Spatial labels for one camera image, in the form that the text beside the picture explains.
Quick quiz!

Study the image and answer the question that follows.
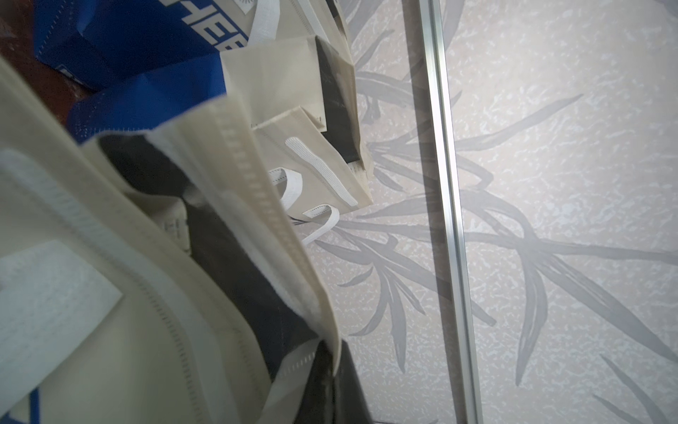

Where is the aluminium frame bar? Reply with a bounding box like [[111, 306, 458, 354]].
[[418, 1, 484, 423]]

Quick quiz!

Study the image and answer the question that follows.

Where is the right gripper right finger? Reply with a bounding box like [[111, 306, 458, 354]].
[[335, 341, 374, 424]]

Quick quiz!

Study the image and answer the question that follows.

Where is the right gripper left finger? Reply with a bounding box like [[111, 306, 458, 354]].
[[307, 342, 334, 424]]

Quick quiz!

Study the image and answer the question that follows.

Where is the takeout bag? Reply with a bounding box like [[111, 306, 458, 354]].
[[67, 35, 371, 244], [32, 0, 351, 91], [1, 63, 342, 423]]

